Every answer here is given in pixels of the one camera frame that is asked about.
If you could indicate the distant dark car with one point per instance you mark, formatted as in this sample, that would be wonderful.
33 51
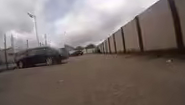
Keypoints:
76 53

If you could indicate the pale panelled wall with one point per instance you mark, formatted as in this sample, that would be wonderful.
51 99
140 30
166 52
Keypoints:
158 27

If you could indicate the distant pale building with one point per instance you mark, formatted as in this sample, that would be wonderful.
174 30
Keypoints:
88 50

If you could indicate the grey asphalt road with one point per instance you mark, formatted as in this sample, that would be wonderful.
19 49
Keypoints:
94 85

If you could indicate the small pale litter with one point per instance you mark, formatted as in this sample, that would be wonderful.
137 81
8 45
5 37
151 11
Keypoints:
169 60

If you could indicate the tall lamp post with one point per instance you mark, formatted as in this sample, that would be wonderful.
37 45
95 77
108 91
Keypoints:
36 28

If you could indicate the dark parked car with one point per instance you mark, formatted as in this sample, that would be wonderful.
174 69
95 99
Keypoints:
39 56

